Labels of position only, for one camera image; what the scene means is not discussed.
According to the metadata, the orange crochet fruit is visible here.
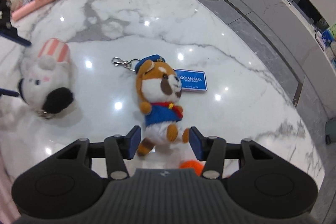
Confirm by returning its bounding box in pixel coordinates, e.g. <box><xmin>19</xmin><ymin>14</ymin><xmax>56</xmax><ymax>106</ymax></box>
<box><xmin>179</xmin><ymin>160</ymin><xmax>204</xmax><ymax>176</ymax></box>

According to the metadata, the blue ocean park tag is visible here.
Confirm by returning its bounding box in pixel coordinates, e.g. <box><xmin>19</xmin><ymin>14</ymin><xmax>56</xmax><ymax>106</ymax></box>
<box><xmin>174</xmin><ymin>69</ymin><xmax>207</xmax><ymax>92</ymax></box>

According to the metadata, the white black plush toy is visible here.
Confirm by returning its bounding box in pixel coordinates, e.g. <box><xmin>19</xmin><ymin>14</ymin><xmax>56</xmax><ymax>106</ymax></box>
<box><xmin>18</xmin><ymin>38</ymin><xmax>75</xmax><ymax>119</ymax></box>

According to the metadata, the brown sailor plush keychain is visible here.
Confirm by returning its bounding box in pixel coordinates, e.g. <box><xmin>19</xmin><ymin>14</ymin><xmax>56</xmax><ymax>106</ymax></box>
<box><xmin>112</xmin><ymin>55</ymin><xmax>189</xmax><ymax>156</ymax></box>

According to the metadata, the grey trash bin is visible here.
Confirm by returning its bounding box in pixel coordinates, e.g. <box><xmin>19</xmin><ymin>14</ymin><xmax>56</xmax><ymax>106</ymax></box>
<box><xmin>325</xmin><ymin>117</ymin><xmax>336</xmax><ymax>145</ymax></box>

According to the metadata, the white tv console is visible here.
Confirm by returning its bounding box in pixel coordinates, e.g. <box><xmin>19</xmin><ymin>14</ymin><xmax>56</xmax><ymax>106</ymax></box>
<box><xmin>241</xmin><ymin>0</ymin><xmax>335</xmax><ymax>118</ymax></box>

